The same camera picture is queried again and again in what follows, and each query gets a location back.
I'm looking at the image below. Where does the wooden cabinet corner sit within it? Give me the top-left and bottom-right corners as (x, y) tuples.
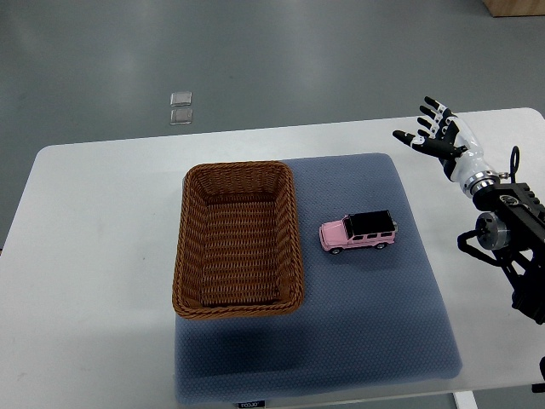
(482, 0), (545, 17)

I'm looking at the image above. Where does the brown wicker basket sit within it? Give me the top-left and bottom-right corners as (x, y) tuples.
(172, 161), (305, 320)

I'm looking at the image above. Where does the blue-grey foam mat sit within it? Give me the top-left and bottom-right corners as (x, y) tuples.
(175, 153), (462, 405)

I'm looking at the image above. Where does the floor socket plate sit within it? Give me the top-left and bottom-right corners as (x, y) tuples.
(170, 107), (193, 125)
(170, 91), (192, 107)

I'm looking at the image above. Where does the upper floor socket plate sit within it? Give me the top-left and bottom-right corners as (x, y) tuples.
(170, 91), (192, 107)

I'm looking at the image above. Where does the lower floor socket plate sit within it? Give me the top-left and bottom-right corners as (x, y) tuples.
(170, 107), (193, 125)

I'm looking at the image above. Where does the white table leg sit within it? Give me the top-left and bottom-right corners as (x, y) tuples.
(453, 391), (478, 409)

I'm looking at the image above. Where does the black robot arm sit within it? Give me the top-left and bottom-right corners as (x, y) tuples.
(457, 180), (544, 325)

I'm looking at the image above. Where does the pink toy car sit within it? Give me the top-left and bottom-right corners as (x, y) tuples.
(318, 210), (398, 255)

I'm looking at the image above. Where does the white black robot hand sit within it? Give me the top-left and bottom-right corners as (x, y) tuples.
(393, 96), (499, 198)

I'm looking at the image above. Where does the black cable loop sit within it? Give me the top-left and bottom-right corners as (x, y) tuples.
(500, 146), (520, 180)

